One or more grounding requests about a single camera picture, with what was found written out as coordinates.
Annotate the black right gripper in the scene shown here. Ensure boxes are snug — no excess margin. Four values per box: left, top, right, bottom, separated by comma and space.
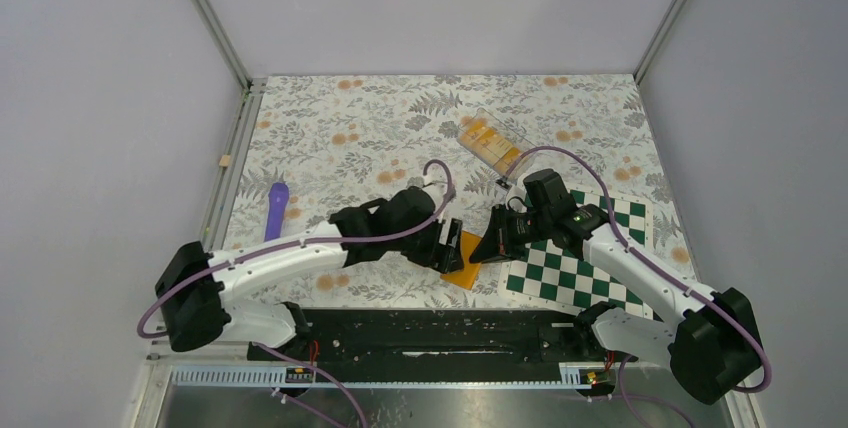
470, 204, 552, 265

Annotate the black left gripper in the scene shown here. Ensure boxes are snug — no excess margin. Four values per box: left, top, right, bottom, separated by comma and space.
390, 213, 463, 273

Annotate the orange leather card holder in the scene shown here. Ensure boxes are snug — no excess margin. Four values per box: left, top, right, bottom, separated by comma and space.
440, 231, 482, 291

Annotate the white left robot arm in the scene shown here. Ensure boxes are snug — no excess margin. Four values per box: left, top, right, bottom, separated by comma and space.
154, 187, 464, 359

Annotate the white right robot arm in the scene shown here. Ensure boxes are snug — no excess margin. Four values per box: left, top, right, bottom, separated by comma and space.
470, 169, 771, 404

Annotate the green white chessboard mat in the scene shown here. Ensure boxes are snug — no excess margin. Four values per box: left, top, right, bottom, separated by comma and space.
496, 183, 656, 322

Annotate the clear box of orange blocks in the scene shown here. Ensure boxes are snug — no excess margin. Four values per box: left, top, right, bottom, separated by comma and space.
457, 108, 534, 182

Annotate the floral patterned table mat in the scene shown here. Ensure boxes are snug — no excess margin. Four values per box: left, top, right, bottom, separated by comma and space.
220, 74, 694, 312

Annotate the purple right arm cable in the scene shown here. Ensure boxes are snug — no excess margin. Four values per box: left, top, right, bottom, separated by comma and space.
496, 145, 774, 394

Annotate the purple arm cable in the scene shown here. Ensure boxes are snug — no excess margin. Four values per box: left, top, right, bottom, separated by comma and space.
136, 159, 458, 340
496, 145, 774, 394

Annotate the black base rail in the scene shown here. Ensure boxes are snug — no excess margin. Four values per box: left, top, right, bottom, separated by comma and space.
247, 308, 623, 376

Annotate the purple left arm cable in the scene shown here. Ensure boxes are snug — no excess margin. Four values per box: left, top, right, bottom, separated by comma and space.
136, 159, 458, 340

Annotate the white slotted cable duct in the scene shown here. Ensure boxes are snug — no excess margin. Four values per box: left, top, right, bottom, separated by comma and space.
170, 363, 615, 390

